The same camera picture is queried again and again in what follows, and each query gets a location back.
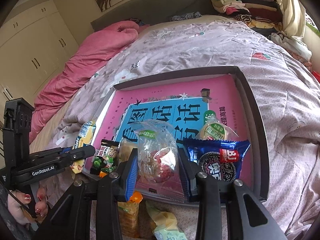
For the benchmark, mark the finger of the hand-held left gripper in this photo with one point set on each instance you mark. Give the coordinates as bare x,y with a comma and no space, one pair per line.
80,155
66,150

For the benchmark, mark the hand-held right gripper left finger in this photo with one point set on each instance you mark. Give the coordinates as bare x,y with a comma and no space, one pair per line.
131,177

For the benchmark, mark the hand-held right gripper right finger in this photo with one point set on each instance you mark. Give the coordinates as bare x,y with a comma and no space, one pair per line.
183,175

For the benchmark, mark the yellow candy packet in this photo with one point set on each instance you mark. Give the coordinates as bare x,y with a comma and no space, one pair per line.
86,132

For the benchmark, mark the clear red snack packet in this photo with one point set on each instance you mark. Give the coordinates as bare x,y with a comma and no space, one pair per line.
160,162

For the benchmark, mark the black green pea packet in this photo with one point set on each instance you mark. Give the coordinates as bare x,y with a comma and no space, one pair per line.
107,157

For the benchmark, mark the blue cookie packet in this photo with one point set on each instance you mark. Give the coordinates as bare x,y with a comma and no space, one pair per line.
220,160

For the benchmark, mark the person's left hand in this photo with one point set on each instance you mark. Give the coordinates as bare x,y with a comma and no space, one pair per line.
25,205

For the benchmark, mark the clear floss cake packet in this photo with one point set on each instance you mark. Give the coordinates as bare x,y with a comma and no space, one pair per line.
125,150

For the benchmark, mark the orange cracker packet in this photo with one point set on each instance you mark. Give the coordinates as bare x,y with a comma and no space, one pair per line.
128,217

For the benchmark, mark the light green snack packet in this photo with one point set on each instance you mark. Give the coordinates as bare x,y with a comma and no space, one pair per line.
165,223

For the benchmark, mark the round green-label cake packet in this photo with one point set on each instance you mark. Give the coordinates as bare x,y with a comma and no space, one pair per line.
215,130

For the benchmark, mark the pink quilt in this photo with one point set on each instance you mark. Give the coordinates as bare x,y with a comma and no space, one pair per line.
82,65

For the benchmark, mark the cream wardrobe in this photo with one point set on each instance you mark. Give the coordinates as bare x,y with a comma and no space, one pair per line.
30,42

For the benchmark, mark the printed blanket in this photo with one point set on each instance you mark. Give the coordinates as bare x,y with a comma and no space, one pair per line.
200,45

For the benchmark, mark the dark grey headboard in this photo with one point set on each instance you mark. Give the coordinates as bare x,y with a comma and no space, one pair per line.
150,10

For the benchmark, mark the red cloth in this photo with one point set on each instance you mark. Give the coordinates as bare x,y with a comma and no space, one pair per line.
316,76

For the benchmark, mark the white cloth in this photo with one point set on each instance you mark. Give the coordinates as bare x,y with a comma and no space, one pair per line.
292,45

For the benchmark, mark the pile of folded clothes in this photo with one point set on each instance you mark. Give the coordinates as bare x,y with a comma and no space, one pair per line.
245,7

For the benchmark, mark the cream curtain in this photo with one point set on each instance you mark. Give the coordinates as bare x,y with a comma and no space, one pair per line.
287,7

